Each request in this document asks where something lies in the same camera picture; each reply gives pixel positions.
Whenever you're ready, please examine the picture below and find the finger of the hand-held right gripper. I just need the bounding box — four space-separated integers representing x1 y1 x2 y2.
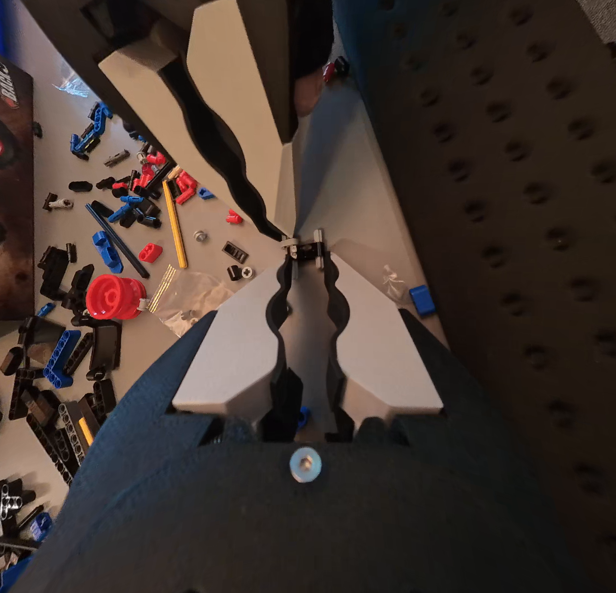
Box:
98 48 288 242
186 0 300 239

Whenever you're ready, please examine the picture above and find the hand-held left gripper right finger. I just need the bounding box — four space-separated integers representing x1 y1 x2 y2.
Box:
323 252 444 442

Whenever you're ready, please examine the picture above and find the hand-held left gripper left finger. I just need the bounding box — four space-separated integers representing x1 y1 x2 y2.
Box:
171 255 305 442

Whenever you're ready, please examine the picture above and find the black grey toy axle assembly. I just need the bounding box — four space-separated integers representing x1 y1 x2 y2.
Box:
281 228 328 270

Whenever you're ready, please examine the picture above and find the person's right hand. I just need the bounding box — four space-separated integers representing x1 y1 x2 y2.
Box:
294 73 325 117

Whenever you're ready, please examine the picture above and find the small blue toy brick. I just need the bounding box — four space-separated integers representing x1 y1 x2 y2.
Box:
409 285 436 316

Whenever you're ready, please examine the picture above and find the clear zip bag with parts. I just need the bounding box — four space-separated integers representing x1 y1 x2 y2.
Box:
147 264 236 338

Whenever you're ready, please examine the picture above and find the empty clear plastic bag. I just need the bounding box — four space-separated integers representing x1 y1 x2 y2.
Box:
52 69 92 98

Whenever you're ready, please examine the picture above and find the pile of small toy pins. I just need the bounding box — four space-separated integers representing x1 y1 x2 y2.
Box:
33 100 244 225

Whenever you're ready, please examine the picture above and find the small crumpled clear wrap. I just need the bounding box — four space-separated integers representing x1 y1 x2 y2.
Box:
382 264 405 298

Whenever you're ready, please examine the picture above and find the yellow toy axle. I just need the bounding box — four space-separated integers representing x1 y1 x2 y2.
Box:
162 179 188 269

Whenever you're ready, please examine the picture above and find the black curved toy panel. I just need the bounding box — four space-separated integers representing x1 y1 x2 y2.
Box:
87 321 123 381

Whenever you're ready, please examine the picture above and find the red toy wheel hub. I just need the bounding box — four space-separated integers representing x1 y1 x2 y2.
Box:
87 274 147 320

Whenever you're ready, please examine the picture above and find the long black toy axle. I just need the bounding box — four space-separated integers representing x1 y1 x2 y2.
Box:
86 203 151 279

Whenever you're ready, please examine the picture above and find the blue curved toy panel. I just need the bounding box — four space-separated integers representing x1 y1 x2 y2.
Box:
92 231 124 274

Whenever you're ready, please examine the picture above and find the large blue angled toy beam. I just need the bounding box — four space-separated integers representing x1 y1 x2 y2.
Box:
43 330 82 387

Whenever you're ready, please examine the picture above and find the toy set box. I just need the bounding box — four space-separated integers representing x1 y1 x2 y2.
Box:
0 56 37 320

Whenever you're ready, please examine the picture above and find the black dimpled mat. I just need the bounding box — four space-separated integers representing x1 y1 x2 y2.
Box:
332 0 616 593

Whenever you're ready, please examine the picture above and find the pile of black toy beams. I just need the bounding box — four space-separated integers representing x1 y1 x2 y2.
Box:
0 244 118 555

